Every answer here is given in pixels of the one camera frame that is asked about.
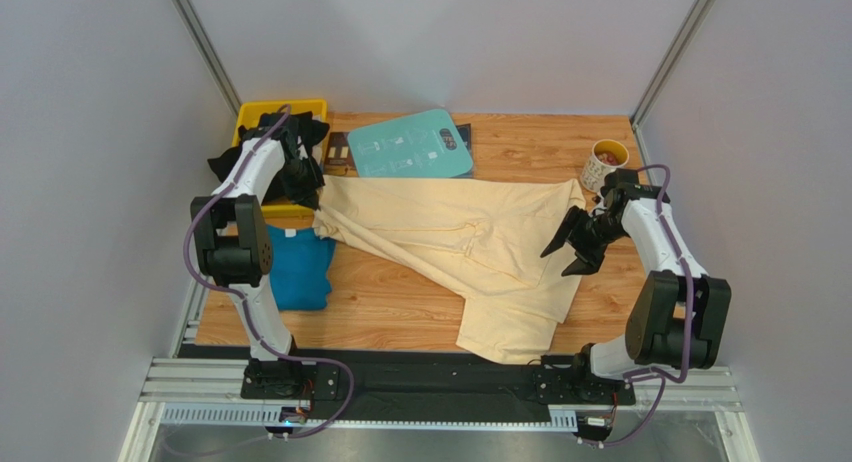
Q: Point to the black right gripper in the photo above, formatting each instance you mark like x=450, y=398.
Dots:
x=589, y=234

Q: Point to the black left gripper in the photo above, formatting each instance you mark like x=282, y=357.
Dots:
x=307, y=194

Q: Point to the blue t-shirt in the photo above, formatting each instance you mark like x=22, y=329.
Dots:
x=299, y=274

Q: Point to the cream t-shirt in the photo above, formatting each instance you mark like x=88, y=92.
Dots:
x=482, y=240

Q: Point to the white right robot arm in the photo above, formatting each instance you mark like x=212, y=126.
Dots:
x=678, y=320

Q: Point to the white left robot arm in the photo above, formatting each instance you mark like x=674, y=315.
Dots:
x=227, y=248

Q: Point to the black t-shirt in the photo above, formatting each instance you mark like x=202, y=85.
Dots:
x=222, y=165

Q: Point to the dark Edward Tulane book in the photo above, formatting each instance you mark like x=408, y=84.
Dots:
x=338, y=159

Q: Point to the yellow plastic bin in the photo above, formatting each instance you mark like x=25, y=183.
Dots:
x=249, y=116

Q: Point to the white patterned mug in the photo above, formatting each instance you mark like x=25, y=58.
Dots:
x=607, y=155

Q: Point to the teal folding board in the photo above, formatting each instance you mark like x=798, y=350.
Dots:
x=422, y=145

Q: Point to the dark blue book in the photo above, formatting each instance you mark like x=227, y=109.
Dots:
x=465, y=131

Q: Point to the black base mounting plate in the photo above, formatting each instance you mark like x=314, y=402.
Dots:
x=430, y=387

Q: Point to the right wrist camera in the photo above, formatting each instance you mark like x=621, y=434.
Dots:
x=624, y=184

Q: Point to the left aluminium frame post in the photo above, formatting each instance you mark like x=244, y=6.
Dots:
x=205, y=47

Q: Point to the aluminium frame post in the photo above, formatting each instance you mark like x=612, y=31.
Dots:
x=675, y=51
x=205, y=47

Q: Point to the aluminium front frame rail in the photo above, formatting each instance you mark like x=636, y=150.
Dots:
x=200, y=391

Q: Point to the right aluminium frame post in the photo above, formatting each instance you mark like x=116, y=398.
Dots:
x=675, y=51

